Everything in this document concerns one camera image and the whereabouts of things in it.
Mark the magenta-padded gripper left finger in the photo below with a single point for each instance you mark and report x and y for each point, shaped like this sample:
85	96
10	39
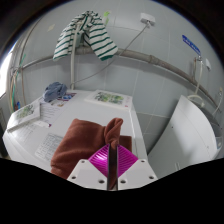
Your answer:
87	173

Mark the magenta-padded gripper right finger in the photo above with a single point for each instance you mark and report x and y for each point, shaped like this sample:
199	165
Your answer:
136	173

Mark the brown towel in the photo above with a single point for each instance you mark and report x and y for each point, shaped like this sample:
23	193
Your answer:
80	140

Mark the white sheet with grid print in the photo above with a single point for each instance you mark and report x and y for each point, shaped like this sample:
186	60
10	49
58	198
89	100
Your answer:
48	146

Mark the white washing machine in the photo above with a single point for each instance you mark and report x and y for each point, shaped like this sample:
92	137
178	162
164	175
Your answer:
186	140

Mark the printed paper sheet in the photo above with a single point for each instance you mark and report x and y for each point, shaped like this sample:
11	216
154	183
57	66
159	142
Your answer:
55	110

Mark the flat white floral print box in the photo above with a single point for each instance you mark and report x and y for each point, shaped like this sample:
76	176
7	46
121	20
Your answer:
108	98

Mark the white box with floral print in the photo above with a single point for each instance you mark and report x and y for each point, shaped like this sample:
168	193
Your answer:
25	113

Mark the blue crumpled cloth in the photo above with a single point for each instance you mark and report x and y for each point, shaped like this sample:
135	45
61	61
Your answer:
55	90

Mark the white plastic pipe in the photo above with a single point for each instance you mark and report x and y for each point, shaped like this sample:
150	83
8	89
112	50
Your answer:
72	66

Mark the window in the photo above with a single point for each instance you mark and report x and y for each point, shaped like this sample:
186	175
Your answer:
4	76

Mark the green white striped garment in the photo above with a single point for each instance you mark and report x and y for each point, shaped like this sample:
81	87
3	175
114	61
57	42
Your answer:
100	40

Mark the grey horizontal wall pipe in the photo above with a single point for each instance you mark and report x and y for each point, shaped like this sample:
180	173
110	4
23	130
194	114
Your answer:
140	55

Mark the blue wall sign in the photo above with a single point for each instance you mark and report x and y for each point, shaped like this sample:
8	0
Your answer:
191	44

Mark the white wall socket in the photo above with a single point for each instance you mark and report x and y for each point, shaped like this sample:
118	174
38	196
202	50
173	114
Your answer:
147	19

